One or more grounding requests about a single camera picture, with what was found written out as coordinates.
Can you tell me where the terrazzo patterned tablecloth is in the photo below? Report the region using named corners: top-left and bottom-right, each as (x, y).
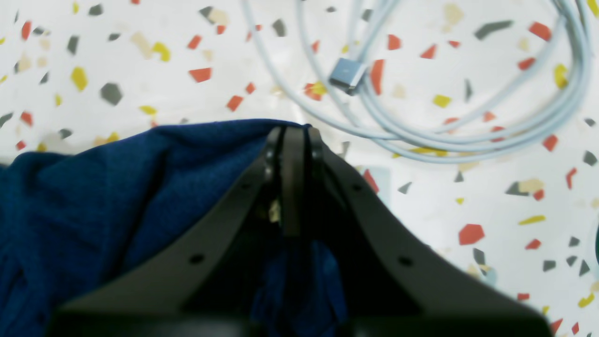
top-left (1, 0), bottom-right (598, 337)

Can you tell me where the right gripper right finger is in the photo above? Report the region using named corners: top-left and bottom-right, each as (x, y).
top-left (296, 128), bottom-right (551, 337)

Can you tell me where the coiled white cable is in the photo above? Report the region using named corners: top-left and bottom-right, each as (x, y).
top-left (241, 0), bottom-right (595, 164)

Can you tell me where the dark blue t-shirt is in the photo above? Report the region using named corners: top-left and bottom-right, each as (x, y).
top-left (0, 119), bottom-right (349, 337)

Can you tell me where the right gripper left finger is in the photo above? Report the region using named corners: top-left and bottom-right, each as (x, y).
top-left (47, 127), bottom-right (297, 337)

